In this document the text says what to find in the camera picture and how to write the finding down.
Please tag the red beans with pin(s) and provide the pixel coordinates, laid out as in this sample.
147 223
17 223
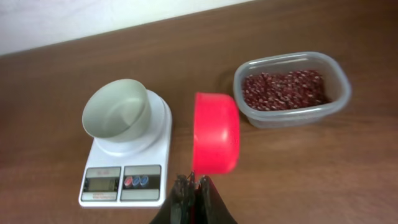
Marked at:
284 91

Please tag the clear plastic container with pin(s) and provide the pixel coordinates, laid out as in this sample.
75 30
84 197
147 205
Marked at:
337 88

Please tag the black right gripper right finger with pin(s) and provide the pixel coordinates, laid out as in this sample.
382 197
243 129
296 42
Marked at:
209 206

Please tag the orange plastic measuring scoop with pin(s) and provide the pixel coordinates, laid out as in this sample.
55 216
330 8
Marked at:
216 134

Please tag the white round bowl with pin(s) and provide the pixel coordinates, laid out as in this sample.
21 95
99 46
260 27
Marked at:
118 111

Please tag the white digital kitchen scale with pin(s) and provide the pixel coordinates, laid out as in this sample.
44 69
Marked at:
134 173

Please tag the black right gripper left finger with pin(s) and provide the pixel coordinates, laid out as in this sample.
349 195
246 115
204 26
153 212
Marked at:
177 207

